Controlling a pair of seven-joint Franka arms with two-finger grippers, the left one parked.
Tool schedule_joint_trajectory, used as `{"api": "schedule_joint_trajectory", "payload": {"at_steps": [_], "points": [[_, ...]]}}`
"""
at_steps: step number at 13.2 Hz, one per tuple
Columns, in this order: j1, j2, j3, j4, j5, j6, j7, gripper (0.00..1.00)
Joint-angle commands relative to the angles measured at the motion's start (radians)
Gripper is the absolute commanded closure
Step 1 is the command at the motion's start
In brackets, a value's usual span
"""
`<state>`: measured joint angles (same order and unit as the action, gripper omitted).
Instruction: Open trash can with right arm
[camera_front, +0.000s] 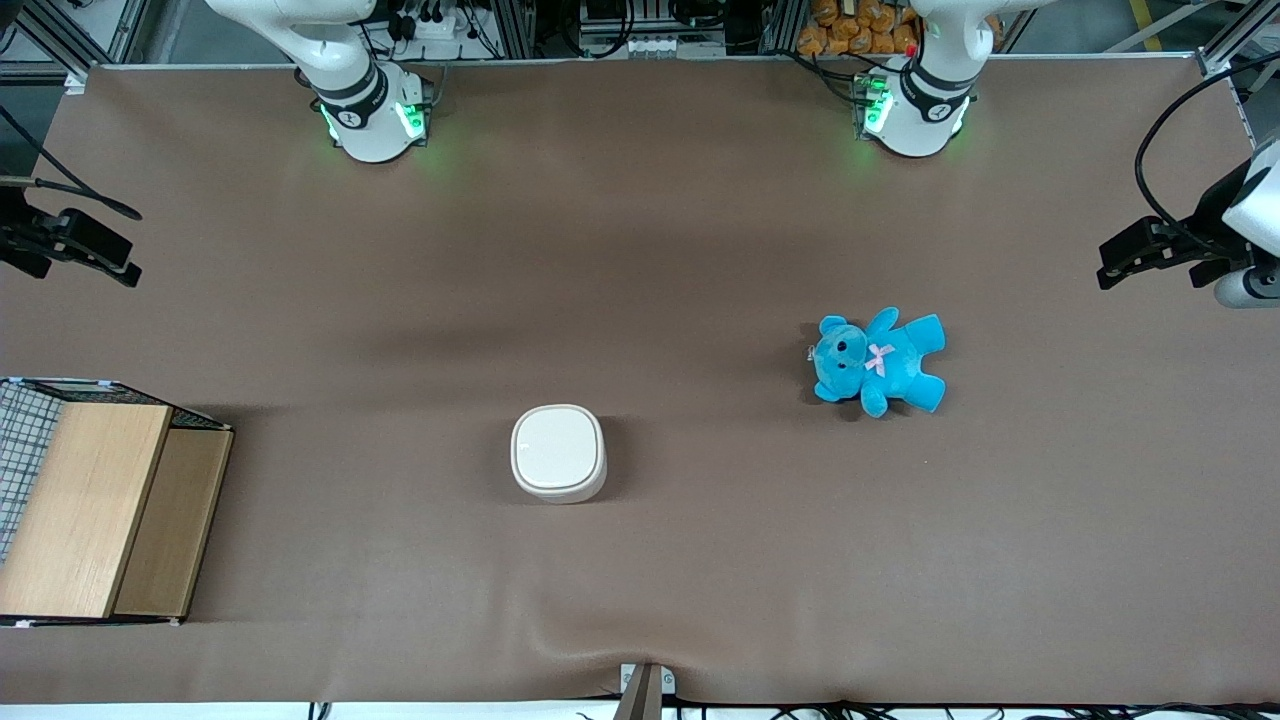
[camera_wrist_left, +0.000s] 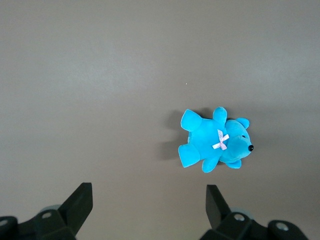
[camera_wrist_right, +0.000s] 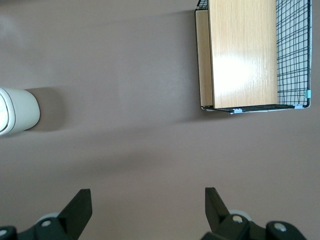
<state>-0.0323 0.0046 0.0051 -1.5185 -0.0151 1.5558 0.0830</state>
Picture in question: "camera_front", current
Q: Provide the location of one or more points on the aluminium frame post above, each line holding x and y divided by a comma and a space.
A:
780, 25
515, 25

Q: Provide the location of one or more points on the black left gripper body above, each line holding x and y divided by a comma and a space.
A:
1196, 240

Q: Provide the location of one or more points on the brown table mat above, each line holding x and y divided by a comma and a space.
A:
700, 250

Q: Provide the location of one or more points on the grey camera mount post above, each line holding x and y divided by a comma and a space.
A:
645, 695

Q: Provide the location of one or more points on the aluminium frame corner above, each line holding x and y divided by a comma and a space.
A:
125, 30
1215, 55

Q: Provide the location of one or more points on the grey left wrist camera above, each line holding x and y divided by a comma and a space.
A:
1250, 288

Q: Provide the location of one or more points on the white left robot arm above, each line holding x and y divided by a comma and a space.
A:
915, 120

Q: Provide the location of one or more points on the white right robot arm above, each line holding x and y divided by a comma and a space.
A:
370, 130

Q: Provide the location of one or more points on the white trash can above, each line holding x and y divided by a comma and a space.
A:
570, 496

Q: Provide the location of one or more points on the white trash can lid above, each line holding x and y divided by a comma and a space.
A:
557, 447

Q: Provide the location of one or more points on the white power strip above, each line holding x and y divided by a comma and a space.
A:
435, 25

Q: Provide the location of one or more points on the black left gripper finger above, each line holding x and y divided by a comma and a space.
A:
1125, 272
1135, 238

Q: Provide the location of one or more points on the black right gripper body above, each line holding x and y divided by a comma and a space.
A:
22, 240

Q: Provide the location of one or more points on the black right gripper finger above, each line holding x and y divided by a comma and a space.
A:
95, 238
125, 274

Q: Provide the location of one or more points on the blue teddy bear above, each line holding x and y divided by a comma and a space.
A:
900, 360

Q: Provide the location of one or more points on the orange plush toy pile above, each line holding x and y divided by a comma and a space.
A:
850, 30

